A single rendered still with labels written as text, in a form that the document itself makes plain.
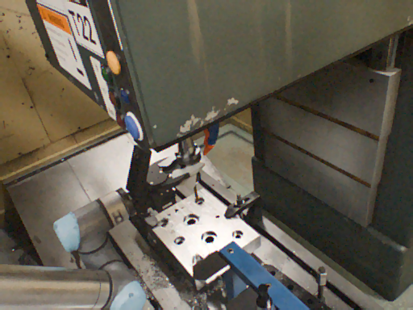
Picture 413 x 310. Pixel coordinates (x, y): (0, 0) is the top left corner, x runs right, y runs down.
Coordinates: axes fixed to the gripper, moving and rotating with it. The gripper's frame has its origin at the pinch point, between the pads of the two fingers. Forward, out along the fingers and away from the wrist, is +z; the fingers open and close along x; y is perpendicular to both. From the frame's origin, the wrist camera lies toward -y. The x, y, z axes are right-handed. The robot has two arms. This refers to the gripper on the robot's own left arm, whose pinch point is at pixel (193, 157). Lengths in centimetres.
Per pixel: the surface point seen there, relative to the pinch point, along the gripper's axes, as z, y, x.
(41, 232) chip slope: -42, 55, -73
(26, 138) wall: -29, 24, -100
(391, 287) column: 44, 59, 34
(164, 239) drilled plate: -10.4, 29.1, -8.7
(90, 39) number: -22, -41, 23
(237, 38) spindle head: -8, -38, 33
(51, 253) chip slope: -42, 59, -63
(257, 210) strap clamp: 20.0, 32.9, -1.8
